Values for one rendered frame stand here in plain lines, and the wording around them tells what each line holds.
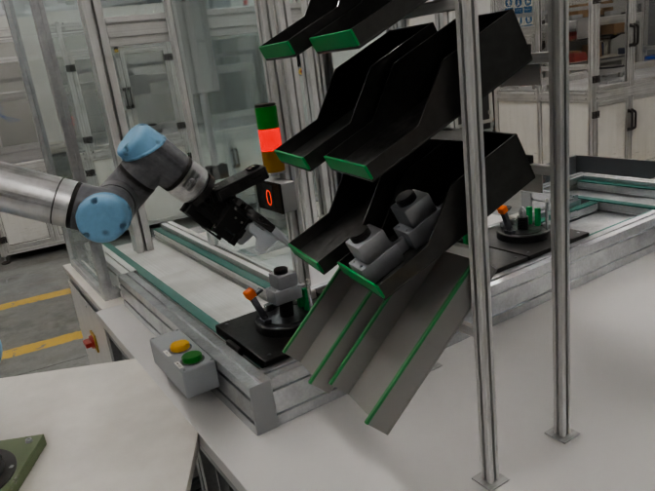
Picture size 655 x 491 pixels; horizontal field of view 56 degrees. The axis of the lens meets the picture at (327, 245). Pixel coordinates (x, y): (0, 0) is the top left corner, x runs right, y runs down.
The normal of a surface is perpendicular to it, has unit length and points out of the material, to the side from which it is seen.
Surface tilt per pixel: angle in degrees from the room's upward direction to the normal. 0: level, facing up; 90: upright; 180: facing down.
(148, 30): 90
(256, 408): 90
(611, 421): 0
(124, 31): 90
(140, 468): 0
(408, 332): 45
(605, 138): 90
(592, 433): 0
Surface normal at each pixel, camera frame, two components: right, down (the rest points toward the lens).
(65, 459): -0.12, -0.95
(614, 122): 0.41, 0.22
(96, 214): 0.18, 0.27
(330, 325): -0.73, -0.51
